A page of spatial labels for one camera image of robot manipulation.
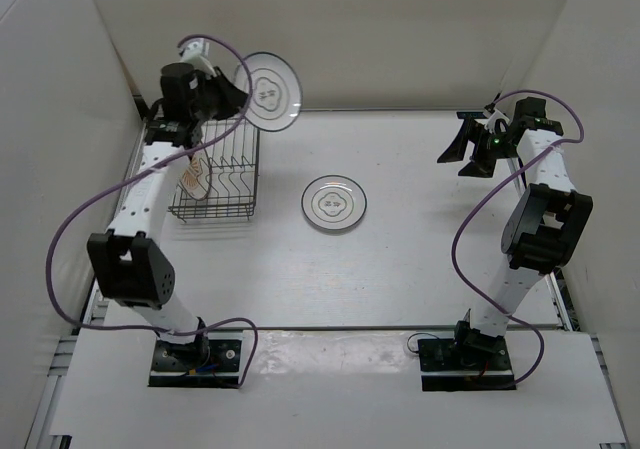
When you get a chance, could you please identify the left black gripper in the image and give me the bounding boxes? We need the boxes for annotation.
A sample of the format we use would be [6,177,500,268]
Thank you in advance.
[191,67,252,125]

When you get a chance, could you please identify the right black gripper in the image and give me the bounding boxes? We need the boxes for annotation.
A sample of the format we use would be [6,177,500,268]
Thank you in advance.
[437,118,519,179]

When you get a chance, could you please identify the green-rimmed white plate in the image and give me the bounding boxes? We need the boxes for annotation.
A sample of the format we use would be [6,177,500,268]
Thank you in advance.
[244,52,303,133]
[301,175,368,234]

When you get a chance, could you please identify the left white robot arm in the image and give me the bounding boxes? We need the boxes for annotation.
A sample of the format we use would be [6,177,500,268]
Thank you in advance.
[87,62,247,369]

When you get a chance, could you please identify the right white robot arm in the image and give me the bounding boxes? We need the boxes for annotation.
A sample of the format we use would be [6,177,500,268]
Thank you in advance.
[437,90,593,369]

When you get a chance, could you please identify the blue corner label right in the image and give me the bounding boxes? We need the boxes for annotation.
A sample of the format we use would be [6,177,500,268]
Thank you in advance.
[456,111,489,120]

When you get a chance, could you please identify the orange patterned plate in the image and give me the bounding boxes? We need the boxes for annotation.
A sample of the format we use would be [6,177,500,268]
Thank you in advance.
[179,150,211,201]

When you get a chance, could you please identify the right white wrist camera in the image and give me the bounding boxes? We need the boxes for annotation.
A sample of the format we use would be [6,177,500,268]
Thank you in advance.
[484,109,510,134]

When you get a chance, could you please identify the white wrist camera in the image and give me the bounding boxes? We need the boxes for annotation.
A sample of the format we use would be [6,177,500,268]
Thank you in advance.
[484,109,510,134]
[180,38,215,76]

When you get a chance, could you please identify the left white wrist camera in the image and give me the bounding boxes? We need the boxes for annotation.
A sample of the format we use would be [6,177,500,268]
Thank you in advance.
[180,38,215,76]

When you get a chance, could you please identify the wire dish rack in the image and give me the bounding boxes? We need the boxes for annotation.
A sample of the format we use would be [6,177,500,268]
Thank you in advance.
[168,119,260,222]

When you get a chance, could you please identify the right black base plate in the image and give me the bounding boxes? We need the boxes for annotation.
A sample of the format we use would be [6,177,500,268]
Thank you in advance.
[417,338,516,392]

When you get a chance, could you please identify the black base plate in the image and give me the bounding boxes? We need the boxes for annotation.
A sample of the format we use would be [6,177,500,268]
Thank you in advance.
[417,338,516,392]
[148,339,242,389]

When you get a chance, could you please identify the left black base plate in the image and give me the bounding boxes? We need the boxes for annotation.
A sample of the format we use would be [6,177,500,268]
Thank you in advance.
[148,339,242,389]

